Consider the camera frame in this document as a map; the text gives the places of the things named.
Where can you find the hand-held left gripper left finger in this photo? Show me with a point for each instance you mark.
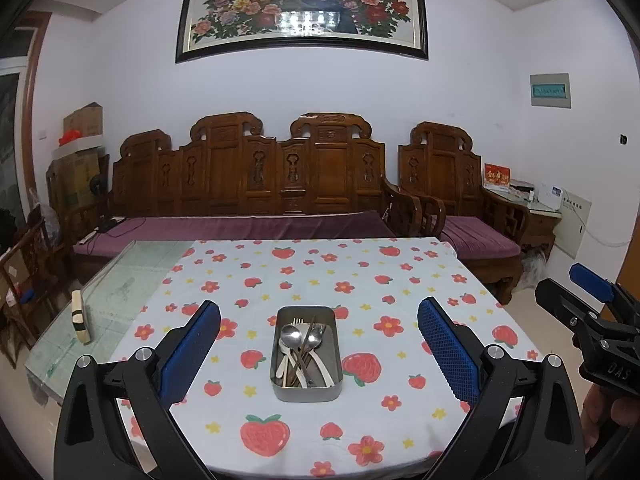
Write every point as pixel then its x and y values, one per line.
pixel 192 345

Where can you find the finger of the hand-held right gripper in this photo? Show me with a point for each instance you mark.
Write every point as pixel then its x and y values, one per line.
pixel 562 302
pixel 592 282

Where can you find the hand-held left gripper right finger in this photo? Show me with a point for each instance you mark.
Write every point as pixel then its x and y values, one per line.
pixel 447 345

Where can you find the beige plastic spoon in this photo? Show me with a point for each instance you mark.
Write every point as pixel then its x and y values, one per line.
pixel 282 366

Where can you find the large metal spoon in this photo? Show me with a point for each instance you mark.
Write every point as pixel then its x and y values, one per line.
pixel 289 335

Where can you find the metal fork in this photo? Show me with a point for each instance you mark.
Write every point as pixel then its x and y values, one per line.
pixel 298 321

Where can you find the dark chopstick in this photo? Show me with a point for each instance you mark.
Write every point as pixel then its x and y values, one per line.
pixel 311 325

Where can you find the rectangular metal tray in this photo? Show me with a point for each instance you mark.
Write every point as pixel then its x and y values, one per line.
pixel 306 394

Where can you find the white plastic spoon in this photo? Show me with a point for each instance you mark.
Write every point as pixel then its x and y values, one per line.
pixel 322 367

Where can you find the person's right hand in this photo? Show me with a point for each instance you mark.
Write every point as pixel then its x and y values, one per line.
pixel 595 412

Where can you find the clear plastic bag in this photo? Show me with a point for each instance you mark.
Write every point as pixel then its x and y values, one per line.
pixel 534 267

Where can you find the wooden side table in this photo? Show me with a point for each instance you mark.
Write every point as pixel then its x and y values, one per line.
pixel 542 220

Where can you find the white desktop device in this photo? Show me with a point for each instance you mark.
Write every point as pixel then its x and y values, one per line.
pixel 549 197

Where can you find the square purple seat cushion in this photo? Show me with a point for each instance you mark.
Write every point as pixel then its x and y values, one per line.
pixel 480 240

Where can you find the beige block with black band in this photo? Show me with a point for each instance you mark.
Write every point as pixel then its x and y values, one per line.
pixel 81 317

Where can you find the long purple seat cushion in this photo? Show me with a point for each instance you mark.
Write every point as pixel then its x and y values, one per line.
pixel 225 232

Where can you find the strawberry print tablecloth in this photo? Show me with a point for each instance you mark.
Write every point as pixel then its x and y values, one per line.
pixel 310 270

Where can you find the red gift box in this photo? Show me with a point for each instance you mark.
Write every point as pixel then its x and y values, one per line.
pixel 496 175

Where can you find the wooden side chair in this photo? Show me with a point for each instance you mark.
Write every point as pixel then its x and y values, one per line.
pixel 30 280

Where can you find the carved wooden armchair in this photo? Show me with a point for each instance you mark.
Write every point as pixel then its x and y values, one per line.
pixel 440 170

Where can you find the small black fan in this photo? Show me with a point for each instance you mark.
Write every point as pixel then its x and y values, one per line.
pixel 98 185

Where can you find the large brown cardboard box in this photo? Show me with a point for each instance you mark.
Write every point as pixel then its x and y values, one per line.
pixel 75 180

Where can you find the carved wooden sofa bench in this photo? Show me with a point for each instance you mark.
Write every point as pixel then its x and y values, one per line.
pixel 325 175

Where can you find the red paper ornament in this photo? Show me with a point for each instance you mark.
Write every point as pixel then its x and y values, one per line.
pixel 69 137

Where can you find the small brown cardboard box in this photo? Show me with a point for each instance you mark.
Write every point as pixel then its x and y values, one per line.
pixel 82 120

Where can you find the framed peacock flower painting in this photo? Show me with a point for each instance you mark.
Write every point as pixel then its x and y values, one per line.
pixel 300 5

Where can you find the large white wall cabinet cover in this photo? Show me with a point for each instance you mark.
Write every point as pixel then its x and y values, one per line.
pixel 572 225

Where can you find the small grey wall panel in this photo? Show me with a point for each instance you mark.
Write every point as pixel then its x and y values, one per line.
pixel 550 91

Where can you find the wooden door frame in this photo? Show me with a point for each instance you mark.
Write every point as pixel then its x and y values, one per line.
pixel 37 85

